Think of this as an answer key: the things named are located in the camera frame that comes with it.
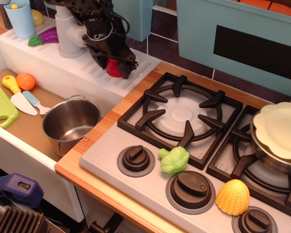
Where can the right brown stove knob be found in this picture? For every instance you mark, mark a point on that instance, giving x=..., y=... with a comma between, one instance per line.
x=254, y=220

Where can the right black burner grate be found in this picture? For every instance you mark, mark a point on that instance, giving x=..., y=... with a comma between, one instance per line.
x=235, y=159

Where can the blue handled toy spatula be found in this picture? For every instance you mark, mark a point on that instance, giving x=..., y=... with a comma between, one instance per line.
x=35, y=102

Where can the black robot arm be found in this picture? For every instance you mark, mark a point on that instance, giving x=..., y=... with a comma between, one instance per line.
x=86, y=10

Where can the black burner grate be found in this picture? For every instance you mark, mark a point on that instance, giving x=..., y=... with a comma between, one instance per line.
x=235, y=159
x=176, y=112

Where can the green toy cutting board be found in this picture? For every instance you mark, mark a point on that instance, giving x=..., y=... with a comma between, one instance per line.
x=8, y=112

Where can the left black burner grate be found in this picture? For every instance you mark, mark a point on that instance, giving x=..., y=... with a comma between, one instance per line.
x=176, y=112

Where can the middle brown stove knob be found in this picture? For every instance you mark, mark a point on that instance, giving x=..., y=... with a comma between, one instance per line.
x=190, y=192

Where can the light blue plastic cup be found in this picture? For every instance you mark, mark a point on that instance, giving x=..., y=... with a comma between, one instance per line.
x=20, y=15

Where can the dark oven door handle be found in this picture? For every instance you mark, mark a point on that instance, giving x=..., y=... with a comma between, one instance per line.
x=111, y=225

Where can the teal toy microwave cabinet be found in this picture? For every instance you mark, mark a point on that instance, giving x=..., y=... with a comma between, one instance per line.
x=242, y=40

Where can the white toy faucet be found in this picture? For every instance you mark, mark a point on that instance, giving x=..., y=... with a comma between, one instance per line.
x=71, y=44

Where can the orange toy fruit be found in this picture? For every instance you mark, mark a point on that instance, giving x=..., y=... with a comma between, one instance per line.
x=25, y=81

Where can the yellow toy lemon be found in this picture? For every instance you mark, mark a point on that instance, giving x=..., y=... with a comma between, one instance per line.
x=38, y=17

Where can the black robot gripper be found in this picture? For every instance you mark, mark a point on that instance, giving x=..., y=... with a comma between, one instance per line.
x=107, y=39

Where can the brown stove knob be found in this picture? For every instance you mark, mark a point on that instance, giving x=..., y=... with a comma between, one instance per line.
x=254, y=220
x=190, y=192
x=136, y=161

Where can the stainless steel pot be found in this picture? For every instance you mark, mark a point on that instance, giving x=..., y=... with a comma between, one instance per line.
x=70, y=121

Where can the green toy broccoli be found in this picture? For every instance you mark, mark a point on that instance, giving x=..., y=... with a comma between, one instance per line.
x=175, y=160

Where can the blue plastic clamp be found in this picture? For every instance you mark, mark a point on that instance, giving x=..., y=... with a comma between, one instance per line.
x=21, y=190

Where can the left brown stove knob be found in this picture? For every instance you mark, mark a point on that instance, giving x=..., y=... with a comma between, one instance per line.
x=136, y=161

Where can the yellow handled toy knife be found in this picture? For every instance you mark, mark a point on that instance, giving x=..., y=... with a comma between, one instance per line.
x=18, y=99

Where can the teal cabinet left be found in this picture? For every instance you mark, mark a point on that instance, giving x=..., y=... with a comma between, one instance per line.
x=139, y=15

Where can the yellow toy corn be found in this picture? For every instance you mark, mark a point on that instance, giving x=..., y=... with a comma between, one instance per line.
x=233, y=198

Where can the black ribbed heat sink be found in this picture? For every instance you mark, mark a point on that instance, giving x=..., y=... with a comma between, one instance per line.
x=15, y=221

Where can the purple toy eggplant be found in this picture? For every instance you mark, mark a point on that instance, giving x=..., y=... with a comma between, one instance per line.
x=48, y=36

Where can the steel pan on burner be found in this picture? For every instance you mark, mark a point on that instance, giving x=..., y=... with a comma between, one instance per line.
x=263, y=153

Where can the pale yellow flower plate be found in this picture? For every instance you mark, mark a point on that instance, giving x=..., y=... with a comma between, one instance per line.
x=273, y=128

